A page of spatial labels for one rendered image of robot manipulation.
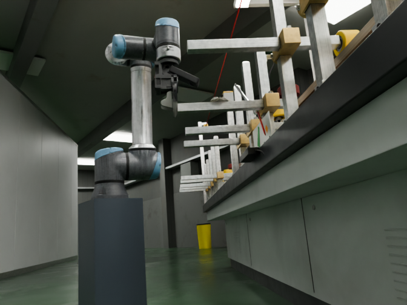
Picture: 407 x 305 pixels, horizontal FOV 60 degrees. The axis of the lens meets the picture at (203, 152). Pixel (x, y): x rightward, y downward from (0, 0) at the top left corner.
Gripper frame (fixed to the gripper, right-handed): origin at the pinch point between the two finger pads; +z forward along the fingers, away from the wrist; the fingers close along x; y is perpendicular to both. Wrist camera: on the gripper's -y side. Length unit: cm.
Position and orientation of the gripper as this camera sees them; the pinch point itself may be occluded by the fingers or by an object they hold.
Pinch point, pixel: (176, 114)
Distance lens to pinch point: 126.1
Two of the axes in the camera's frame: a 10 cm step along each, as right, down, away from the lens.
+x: 0.7, -2.2, -9.7
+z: 0.6, 9.7, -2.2
